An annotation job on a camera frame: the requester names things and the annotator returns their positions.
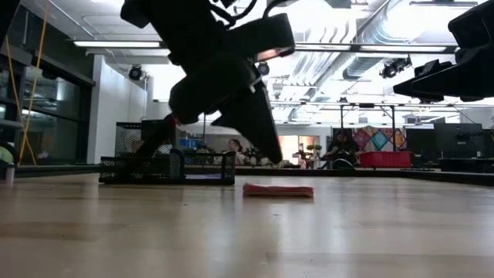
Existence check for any purple sticky note pad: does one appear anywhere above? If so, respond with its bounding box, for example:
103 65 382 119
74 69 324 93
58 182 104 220
184 172 224 181

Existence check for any black overhead light beam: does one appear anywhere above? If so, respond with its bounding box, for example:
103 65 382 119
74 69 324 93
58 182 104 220
295 40 494 54

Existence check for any yellow cable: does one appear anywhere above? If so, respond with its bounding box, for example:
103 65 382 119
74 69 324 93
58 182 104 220
4 0 50 167

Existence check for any black aluminium table frame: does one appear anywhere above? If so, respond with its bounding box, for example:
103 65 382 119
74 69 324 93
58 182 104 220
15 164 494 187

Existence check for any colourful patchwork wall hanging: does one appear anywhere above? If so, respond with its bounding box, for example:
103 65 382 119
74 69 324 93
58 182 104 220
353 125 407 153

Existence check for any red plastic bin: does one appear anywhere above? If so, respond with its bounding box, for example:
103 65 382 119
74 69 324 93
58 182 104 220
360 151 413 168

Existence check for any black metal rig frame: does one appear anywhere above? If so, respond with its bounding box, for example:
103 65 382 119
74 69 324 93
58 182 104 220
339 103 398 154

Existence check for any pink sticky note pad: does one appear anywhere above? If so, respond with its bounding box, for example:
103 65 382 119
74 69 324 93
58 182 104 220
242 182 315 199

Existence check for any black cabinet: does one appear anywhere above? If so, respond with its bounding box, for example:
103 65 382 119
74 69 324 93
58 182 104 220
404 127 435 168

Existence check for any person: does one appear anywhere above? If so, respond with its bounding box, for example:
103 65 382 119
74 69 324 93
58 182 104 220
227 138 246 166
323 131 360 169

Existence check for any white and green object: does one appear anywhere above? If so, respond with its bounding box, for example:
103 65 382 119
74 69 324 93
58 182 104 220
0 144 17 186

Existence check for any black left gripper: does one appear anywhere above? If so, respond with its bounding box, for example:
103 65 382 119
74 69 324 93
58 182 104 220
120 0 296 164

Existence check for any black ceiling spotlight cluster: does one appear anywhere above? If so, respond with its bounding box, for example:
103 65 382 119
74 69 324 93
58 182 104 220
378 56 413 80

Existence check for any black monitor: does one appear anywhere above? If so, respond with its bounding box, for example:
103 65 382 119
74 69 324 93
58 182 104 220
433 122 484 159

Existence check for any black mesh desk organizer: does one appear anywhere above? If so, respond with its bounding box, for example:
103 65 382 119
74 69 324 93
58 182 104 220
98 120 236 186

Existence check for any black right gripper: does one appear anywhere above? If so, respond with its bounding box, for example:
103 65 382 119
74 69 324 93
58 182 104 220
393 0 494 103

